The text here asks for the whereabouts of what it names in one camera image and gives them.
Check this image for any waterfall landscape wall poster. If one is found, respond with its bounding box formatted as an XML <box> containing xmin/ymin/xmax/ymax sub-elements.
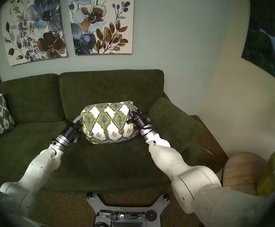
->
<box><xmin>241</xmin><ymin>0</ymin><xmax>275</xmax><ymax>88</ymax></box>

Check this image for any black power strip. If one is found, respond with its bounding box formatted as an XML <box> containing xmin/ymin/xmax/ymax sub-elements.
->
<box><xmin>99</xmin><ymin>212</ymin><xmax>145</xmax><ymax>221</ymax></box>

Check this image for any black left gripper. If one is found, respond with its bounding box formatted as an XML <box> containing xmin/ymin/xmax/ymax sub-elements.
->
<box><xmin>63</xmin><ymin>117</ymin><xmax>83</xmax><ymax>143</ymax></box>

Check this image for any dark green fabric sofa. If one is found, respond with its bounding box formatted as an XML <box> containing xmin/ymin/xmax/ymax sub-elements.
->
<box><xmin>0</xmin><ymin>69</ymin><xmax>204</xmax><ymax>194</ymax></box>

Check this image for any thin light floor cable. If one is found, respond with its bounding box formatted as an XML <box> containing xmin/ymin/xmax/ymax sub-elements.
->
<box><xmin>199</xmin><ymin>146</ymin><xmax>222</xmax><ymax>170</ymax></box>

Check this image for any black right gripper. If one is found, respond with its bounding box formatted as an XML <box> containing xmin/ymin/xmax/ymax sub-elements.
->
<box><xmin>127</xmin><ymin>106</ymin><xmax>151</xmax><ymax>132</ymax></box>

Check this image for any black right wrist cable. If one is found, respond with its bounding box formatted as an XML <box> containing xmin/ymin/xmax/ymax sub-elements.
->
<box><xmin>140</xmin><ymin>125</ymin><xmax>158</xmax><ymax>136</ymax></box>

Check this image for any floral canvas with brown leaves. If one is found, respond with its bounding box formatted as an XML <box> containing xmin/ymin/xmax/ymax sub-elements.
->
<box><xmin>68</xmin><ymin>0</ymin><xmax>134</xmax><ymax>55</ymax></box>

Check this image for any round wooden side table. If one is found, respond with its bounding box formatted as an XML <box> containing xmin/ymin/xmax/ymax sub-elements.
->
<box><xmin>223</xmin><ymin>152</ymin><xmax>268</xmax><ymax>196</ymax></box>

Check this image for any white thin base cable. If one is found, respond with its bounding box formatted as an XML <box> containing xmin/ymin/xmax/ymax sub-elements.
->
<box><xmin>113</xmin><ymin>209</ymin><xmax>126</xmax><ymax>222</ymax></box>

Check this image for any floral canvas with blue flowers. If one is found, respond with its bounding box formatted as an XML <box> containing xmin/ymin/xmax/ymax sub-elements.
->
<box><xmin>1</xmin><ymin>0</ymin><xmax>68</xmax><ymax>66</ymax></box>

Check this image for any black round base disc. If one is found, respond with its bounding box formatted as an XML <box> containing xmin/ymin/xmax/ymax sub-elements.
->
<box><xmin>145</xmin><ymin>210</ymin><xmax>157</xmax><ymax>222</ymax></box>

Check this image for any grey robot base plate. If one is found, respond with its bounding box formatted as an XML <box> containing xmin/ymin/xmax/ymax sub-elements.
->
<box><xmin>85</xmin><ymin>192</ymin><xmax>171</xmax><ymax>227</ymax></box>

